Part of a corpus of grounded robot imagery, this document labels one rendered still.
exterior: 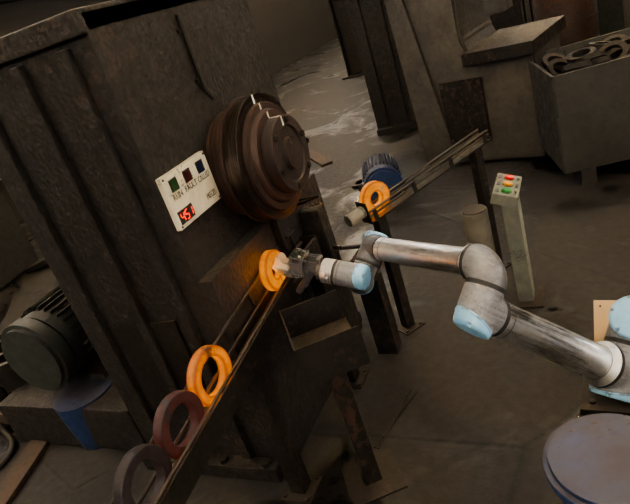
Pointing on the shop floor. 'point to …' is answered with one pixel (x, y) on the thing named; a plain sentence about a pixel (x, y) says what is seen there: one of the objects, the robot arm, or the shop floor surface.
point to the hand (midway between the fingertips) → (272, 265)
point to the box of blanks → (595, 101)
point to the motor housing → (381, 317)
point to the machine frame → (146, 201)
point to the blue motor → (381, 171)
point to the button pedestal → (533, 295)
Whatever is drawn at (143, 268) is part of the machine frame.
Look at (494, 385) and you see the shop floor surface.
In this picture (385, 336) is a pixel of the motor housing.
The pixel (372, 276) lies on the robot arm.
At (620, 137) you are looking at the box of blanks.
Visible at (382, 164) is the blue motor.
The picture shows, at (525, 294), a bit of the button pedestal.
